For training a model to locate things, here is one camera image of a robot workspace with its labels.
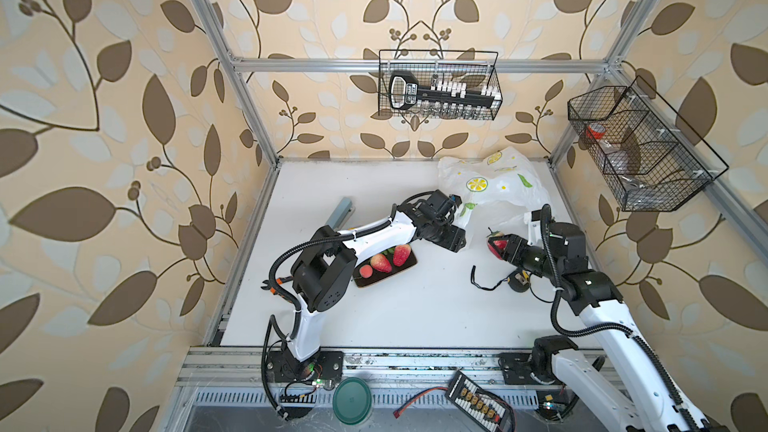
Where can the white plastic bag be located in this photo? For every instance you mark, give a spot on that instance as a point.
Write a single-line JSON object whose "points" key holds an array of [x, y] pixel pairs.
{"points": [[498, 193]]}

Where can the small black strap tool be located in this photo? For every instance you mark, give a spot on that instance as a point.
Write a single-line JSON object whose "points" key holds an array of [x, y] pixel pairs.
{"points": [[501, 281]]}

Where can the black wire basket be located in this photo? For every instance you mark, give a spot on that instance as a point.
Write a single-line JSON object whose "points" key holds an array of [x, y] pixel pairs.
{"points": [[671, 160], [474, 68]]}

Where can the black wire basket centre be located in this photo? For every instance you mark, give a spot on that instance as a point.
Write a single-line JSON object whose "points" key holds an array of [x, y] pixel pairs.
{"points": [[474, 68]]}

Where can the light blue stapler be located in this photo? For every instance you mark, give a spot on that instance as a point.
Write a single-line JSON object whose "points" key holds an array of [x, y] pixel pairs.
{"points": [[342, 212]]}

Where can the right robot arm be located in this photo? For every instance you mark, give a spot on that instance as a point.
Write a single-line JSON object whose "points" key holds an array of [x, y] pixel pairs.
{"points": [[597, 349]]}

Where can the pink fake peach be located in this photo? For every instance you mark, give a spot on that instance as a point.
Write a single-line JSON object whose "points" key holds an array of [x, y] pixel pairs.
{"points": [[366, 271]]}

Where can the black wire basket right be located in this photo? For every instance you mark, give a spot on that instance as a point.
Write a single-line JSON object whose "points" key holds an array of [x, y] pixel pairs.
{"points": [[671, 160]]}

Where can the green round lid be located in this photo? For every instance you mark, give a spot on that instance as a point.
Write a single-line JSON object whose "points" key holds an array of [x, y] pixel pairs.
{"points": [[352, 401]]}

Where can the black tool set in basket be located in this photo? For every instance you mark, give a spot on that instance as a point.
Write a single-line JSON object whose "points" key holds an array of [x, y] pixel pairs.
{"points": [[404, 92]]}

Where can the red cap plastic bottle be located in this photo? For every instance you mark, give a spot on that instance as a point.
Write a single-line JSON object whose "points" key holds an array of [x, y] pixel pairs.
{"points": [[613, 160]]}

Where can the small red fake strawberry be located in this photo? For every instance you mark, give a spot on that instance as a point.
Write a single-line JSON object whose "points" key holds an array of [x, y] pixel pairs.
{"points": [[381, 263]]}

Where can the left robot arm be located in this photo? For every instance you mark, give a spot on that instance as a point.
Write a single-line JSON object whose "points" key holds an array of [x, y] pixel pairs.
{"points": [[314, 276]]}

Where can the black square tray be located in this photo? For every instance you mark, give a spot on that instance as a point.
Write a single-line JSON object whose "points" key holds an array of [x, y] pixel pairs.
{"points": [[379, 276]]}

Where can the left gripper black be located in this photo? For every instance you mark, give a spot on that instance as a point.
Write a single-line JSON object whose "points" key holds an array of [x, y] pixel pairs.
{"points": [[457, 238]]}

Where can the small circuit board right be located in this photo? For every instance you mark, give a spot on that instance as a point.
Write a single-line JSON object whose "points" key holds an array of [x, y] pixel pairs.
{"points": [[551, 405]]}

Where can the dark red fake apple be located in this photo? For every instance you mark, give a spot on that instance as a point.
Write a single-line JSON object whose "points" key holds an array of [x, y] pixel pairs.
{"points": [[497, 243]]}

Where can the black connector board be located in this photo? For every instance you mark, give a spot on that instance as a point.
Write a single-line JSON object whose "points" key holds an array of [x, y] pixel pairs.
{"points": [[483, 408]]}

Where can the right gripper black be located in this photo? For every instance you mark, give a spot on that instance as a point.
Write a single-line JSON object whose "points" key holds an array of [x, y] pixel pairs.
{"points": [[515, 245]]}

